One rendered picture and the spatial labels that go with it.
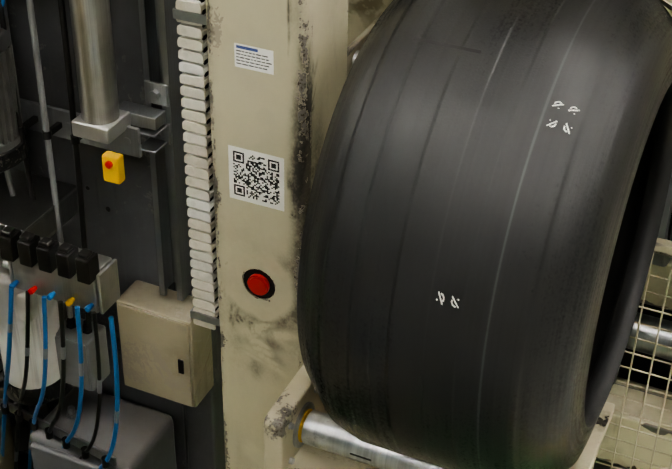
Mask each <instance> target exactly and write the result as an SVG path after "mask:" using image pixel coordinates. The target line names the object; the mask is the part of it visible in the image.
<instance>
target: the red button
mask: <svg viewBox="0 0 672 469"><path fill-rule="evenodd" d="M247 284H248V287H249V289H250V290H251V291H252V292H253V293H254V294H256V295H265V294H266V293H267V292H268V291H269V289H270V284H269V282H268V280H267V279H266V278H265V277H264V276H263V275H260V274H252V275H251V276H250V277H249V278H248V281H247Z"/></svg>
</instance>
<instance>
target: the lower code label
mask: <svg viewBox="0 0 672 469"><path fill-rule="evenodd" d="M228 160H229V189H230V197H231V198H235V199H239V200H242V201H246V202H250V203H254V204H257V205H261V206H265V207H269V208H273V209H276V210H280V211H284V158H280V157H276V156H272V155H268V154H264V153H260V152H256V151H251V150H247V149H243V148H239V147H235V146H231V145H228Z"/></svg>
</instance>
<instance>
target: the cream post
mask: <svg viewBox="0 0 672 469"><path fill-rule="evenodd" d="M206 21H207V45H208V68H209V91H210V115H211V138H212V161H213V182H214V195H215V231H216V255H217V278H218V302H219V321H220V334H221V372H222V395H223V418H224V442H225V465H226V469H265V463H264V420H265V417H266V415H267V413H268V412H269V411H270V409H271V408H272V407H273V405H274V404H275V402H276V401H277V400H278V398H279V397H280V396H281V394H282V393H283V391H284V390H285V389H286V387H287V386H288V385H289V383H290V382H291V380H292V379H293V378H294V376H295V375H296V374H297V372H298V371H299V369H300V368H301V367H302V365H303V364H304V363H303V360H302V356H301V351H300V345H299V337H298V326H297V285H298V271H299V261H300V252H301V244H302V237H303V231H304V224H305V219H306V213H307V208H308V203H309V198H310V193H311V189H312V185H313V180H314V176H315V172H316V168H317V164H318V161H319V157H320V153H321V150H322V146H323V143H324V140H325V136H326V133H327V130H328V127H329V124H330V121H331V118H332V115H333V112H334V109H335V107H336V104H337V101H338V99H339V96H340V93H341V91H342V88H343V86H344V84H345V81H346V79H347V39H348V0H206ZM234 43H239V44H243V45H248V46H252V47H257V48H261V49H266V50H271V51H273V57H274V75H271V74H267V73H263V72H258V71H254V70H249V69H245V68H240V67H236V66H235V57H234ZM228 145H231V146H235V147H239V148H243V149H247V150H251V151H256V152H260V153H264V154H268V155H272V156H276V157H280V158H284V211H280V210H276V209H273V208H269V207H265V206H261V205H257V204H254V203H250V202H246V201H242V200H239V199H235V198H231V197H230V189H229V160H228ZM252 274H260V275H263V276H264V277H265V278H266V279H267V280H268V282H269V284H270V289H269V291H268V292H267V293H266V294H265V295H256V294H254V293H253V292H252V291H251V290H250V289H249V287H248V284H247V281H248V278H249V277H250V276H251V275H252Z"/></svg>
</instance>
